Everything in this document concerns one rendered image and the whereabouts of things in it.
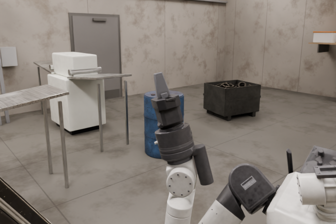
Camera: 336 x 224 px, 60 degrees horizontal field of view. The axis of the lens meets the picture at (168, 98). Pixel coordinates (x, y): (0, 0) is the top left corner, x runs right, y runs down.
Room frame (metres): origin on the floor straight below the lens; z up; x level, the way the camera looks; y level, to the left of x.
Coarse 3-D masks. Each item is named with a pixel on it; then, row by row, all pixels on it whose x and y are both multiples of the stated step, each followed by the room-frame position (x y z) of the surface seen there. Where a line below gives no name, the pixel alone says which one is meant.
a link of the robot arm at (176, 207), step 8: (192, 192) 0.69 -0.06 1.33; (168, 200) 0.67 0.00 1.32; (176, 200) 0.67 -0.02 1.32; (184, 200) 0.68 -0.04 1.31; (192, 200) 0.67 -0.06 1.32; (168, 208) 0.65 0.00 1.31; (176, 208) 0.63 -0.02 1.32; (184, 208) 0.64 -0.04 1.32; (176, 216) 0.63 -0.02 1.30; (184, 216) 0.63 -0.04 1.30
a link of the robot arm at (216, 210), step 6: (216, 204) 0.72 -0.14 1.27; (210, 210) 0.72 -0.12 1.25; (216, 210) 0.71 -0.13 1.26; (222, 210) 0.70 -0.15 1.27; (228, 210) 0.70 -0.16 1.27; (204, 216) 0.72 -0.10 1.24; (210, 216) 0.71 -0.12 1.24; (216, 216) 0.70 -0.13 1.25; (222, 216) 0.69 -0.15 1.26; (228, 216) 0.69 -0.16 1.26; (234, 216) 0.69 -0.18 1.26; (204, 222) 0.71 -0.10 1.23; (210, 222) 0.69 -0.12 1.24; (216, 222) 0.69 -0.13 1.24; (222, 222) 0.69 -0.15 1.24; (228, 222) 0.69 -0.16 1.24; (234, 222) 0.69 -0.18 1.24; (240, 222) 0.71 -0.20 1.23
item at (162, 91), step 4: (160, 72) 0.69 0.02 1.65; (156, 76) 0.69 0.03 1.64; (160, 76) 0.69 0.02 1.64; (156, 80) 0.69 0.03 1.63; (160, 80) 0.69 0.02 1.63; (164, 80) 0.69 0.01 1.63; (156, 84) 0.69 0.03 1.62; (160, 84) 0.69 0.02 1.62; (164, 84) 0.69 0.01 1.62; (156, 88) 0.69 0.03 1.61; (160, 88) 0.69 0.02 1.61; (164, 88) 0.69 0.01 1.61; (156, 92) 0.69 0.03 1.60; (160, 92) 0.69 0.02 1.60; (164, 92) 0.69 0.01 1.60; (168, 92) 0.69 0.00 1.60; (160, 96) 0.68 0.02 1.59; (164, 96) 0.68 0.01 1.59
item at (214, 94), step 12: (204, 84) 6.14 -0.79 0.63; (216, 84) 6.31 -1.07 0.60; (228, 84) 6.05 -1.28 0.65; (240, 84) 6.06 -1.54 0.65; (252, 84) 6.13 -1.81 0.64; (204, 96) 6.12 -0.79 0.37; (216, 96) 5.75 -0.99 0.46; (228, 96) 5.55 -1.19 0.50; (240, 96) 5.69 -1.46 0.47; (252, 96) 5.83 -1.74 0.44; (204, 108) 6.13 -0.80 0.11; (216, 108) 5.74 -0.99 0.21; (228, 108) 5.55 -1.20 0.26; (240, 108) 5.70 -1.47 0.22; (252, 108) 5.85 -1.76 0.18; (228, 120) 5.57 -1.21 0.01
